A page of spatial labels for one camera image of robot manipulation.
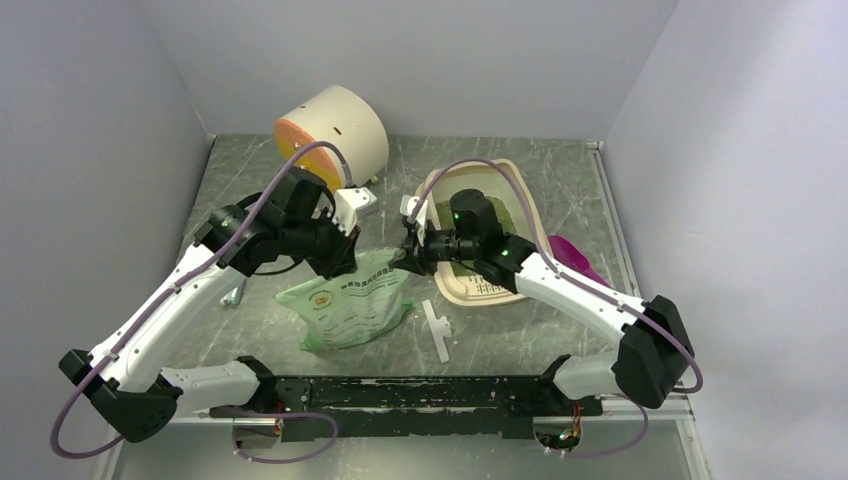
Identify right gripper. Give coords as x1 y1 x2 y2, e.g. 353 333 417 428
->
388 218 480 276

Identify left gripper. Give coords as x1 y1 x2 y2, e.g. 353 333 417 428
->
283 205 362 280

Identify green cat litter bag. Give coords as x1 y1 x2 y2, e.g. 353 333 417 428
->
276 248 415 352

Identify beige litter box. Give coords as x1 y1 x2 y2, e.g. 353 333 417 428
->
427 158 551 307

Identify magenta litter scoop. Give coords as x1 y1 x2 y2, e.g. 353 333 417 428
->
548 235 609 287

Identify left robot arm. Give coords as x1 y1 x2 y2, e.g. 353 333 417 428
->
59 168 376 443

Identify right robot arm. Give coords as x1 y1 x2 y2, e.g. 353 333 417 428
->
391 189 694 414

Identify green litter pellets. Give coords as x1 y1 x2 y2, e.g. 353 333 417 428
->
436 196 517 277

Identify light blue stapler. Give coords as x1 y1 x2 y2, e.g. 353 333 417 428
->
219 280 246 308

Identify round beige drawer cabinet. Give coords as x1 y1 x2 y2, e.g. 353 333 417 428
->
274 85 389 192

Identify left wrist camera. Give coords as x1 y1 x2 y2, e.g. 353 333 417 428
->
332 187 378 237

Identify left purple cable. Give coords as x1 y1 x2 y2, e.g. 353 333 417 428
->
50 140 356 460

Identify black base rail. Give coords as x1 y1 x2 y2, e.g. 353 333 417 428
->
236 375 603 442

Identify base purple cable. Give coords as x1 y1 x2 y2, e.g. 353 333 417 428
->
230 407 340 465

